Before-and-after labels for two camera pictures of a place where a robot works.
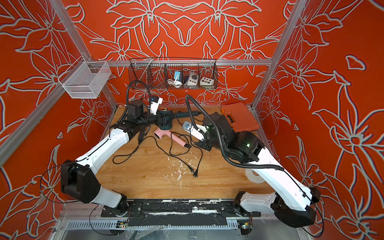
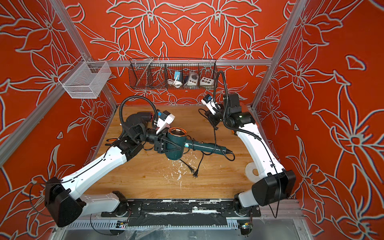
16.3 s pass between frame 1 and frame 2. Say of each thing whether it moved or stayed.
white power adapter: stayed
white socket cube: stayed
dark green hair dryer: moved
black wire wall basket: stayed
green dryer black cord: moved
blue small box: stayed
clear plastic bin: stayed
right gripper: moved
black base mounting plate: stayed
